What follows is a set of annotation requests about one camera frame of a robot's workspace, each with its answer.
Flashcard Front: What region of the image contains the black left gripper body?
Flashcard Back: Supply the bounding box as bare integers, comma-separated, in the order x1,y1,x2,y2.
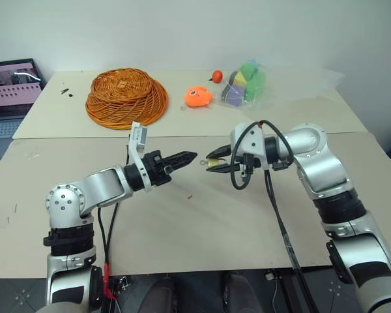
142,150,174,188

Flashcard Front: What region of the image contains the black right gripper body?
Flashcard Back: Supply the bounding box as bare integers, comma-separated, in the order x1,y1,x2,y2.
224,144,261,177

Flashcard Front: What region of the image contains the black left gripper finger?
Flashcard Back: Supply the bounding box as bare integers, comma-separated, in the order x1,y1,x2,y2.
164,157,197,176
162,151,198,166

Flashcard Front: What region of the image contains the purple foam block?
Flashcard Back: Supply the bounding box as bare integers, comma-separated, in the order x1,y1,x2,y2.
224,85,245,108

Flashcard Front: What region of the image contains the orange plush fish toy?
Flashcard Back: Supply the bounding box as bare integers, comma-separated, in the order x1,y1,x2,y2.
183,85,214,108

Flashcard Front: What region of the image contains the clear bag of foam blocks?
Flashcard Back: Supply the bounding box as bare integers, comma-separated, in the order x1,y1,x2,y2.
218,58,270,111

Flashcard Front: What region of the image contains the yellow foam block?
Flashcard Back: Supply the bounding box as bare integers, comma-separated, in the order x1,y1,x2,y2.
231,72,248,87

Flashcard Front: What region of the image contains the large green foam block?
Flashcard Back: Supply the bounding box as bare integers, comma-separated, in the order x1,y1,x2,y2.
244,72,267,102

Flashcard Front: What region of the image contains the orange wicker basket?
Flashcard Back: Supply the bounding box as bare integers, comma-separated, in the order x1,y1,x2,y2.
85,67,169,130

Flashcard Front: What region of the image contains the green foam cube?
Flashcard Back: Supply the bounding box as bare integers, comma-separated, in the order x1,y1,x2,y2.
240,63,259,79

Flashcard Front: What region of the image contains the open grey laptop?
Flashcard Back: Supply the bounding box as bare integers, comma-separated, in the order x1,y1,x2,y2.
0,58,47,162

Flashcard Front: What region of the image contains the black looped right wrist cable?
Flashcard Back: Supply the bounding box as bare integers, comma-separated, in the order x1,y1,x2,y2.
229,121,265,190

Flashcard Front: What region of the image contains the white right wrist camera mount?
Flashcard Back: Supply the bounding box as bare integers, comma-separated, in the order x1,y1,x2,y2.
229,122,268,171

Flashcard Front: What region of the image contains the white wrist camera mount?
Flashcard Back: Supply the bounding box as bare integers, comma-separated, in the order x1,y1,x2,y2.
229,122,268,171
127,121,152,193

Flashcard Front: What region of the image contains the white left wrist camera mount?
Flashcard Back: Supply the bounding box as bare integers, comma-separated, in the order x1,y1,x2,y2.
127,121,152,193

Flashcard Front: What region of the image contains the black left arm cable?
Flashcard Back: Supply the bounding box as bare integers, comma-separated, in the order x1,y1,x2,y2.
96,202,120,267

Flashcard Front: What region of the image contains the black long right arm cable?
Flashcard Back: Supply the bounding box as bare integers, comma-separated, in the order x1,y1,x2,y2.
259,119,317,313

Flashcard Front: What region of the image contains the red tape on cable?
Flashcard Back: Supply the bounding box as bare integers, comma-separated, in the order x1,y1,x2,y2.
102,263,117,300

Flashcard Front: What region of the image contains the white plug with wire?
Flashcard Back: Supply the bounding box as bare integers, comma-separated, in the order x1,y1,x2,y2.
265,272,280,306

